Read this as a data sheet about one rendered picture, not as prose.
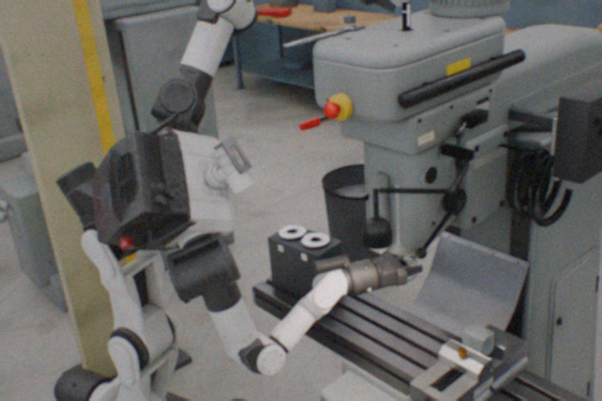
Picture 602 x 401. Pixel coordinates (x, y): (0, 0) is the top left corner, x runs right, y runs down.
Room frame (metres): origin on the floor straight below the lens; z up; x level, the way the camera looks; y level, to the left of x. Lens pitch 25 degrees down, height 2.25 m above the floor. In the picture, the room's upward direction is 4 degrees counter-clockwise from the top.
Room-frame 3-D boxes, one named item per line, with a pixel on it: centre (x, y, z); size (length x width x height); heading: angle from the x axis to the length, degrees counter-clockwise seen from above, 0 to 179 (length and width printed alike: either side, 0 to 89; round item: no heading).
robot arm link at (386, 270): (1.63, -0.18, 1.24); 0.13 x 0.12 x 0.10; 18
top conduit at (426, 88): (1.57, -0.39, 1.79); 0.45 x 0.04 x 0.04; 131
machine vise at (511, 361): (1.46, -0.40, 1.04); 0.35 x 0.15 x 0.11; 130
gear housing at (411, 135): (1.68, -0.30, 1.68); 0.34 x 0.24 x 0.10; 131
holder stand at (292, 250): (1.98, 0.02, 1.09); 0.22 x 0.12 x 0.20; 48
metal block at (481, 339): (1.48, -0.42, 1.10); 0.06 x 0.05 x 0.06; 40
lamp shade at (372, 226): (1.43, -0.16, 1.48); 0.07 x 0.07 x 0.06
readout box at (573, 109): (1.60, -0.71, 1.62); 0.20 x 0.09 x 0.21; 131
